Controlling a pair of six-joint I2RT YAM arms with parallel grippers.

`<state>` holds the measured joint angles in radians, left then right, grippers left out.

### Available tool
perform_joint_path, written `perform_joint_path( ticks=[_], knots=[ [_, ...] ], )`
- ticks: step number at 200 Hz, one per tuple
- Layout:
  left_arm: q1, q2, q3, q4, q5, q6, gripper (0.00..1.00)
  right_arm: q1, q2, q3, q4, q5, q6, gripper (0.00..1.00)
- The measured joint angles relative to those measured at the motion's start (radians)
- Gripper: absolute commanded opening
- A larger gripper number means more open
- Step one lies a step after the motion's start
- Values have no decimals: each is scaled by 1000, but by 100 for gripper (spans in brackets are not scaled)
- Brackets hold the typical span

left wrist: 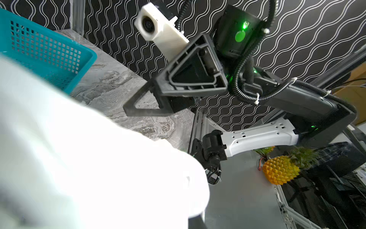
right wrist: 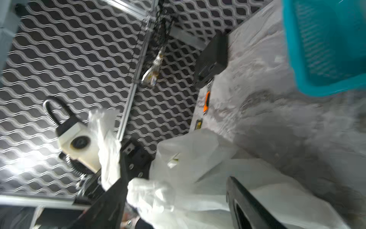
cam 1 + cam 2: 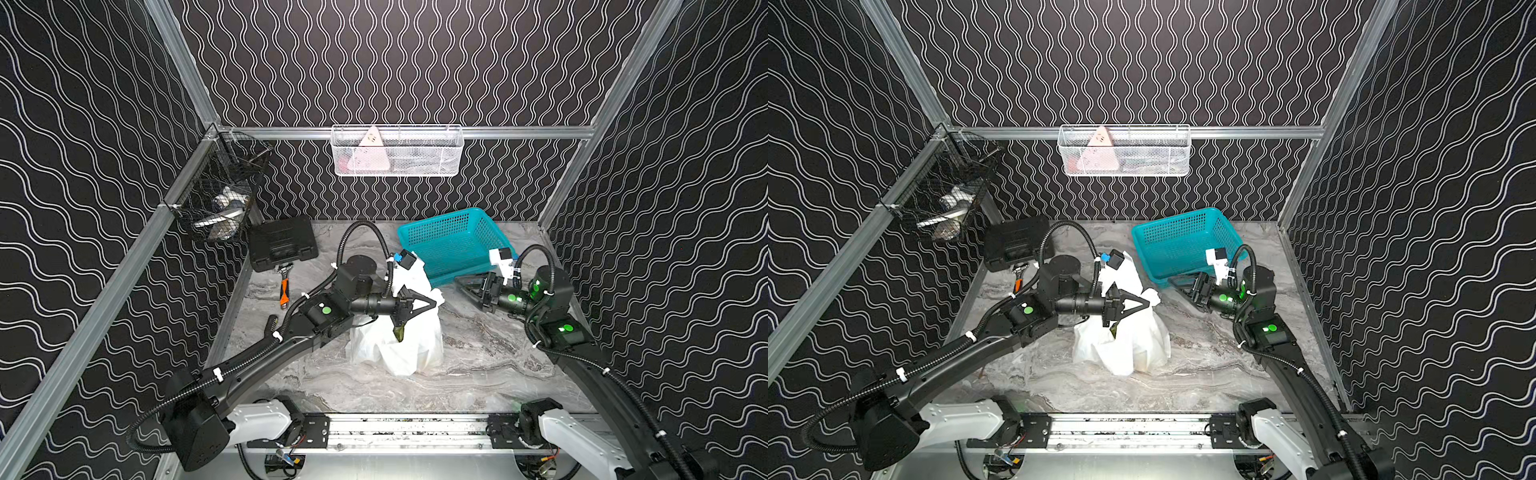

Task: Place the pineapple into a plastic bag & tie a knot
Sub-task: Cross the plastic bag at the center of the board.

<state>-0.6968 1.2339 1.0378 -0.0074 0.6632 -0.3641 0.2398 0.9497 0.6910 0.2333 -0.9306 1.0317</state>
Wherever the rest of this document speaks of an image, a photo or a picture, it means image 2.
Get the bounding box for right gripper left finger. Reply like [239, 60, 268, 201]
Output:
[68, 177, 127, 229]

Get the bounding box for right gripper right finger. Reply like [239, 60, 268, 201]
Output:
[226, 177, 286, 229]

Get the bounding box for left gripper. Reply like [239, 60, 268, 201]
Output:
[120, 138, 153, 183]

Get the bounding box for white plastic bag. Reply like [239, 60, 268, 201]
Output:
[87, 108, 351, 229]

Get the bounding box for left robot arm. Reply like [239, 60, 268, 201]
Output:
[75, 138, 154, 204]

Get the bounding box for black tool case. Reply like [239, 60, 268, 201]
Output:
[193, 34, 228, 89]

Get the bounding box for teal plastic basket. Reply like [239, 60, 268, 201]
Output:
[283, 1, 366, 97]

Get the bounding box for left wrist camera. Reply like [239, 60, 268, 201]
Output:
[43, 96, 101, 175]

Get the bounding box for items in wire basket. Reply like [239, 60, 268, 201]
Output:
[141, 47, 165, 88]

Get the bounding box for orange handled tool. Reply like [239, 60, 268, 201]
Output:
[203, 91, 211, 115]

